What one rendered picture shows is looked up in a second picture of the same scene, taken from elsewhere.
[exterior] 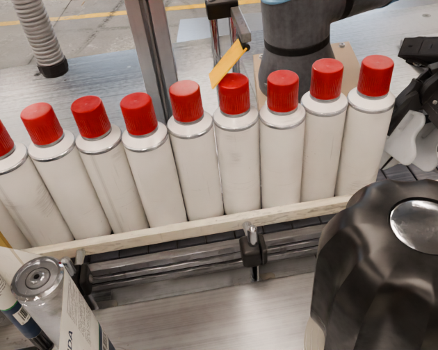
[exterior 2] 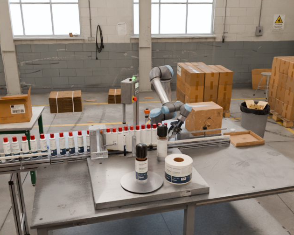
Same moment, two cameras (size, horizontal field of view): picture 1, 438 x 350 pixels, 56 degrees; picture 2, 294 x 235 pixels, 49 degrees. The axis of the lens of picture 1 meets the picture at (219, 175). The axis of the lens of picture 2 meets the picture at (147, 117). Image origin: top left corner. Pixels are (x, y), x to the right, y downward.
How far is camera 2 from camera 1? 243 cm
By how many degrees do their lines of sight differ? 26
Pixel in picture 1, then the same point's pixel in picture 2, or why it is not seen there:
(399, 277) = (160, 126)
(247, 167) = (150, 136)
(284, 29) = (154, 121)
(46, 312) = (134, 139)
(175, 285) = not seen: hidden behind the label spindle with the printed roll
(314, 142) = not seen: hidden behind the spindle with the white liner
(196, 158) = (143, 134)
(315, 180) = not seen: hidden behind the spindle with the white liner
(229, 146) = (148, 132)
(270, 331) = (153, 153)
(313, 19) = (158, 120)
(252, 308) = (151, 152)
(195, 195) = (143, 140)
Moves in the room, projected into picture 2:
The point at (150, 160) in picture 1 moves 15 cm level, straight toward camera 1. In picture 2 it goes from (138, 133) to (145, 139)
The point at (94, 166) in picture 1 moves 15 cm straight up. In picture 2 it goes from (131, 134) to (130, 117)
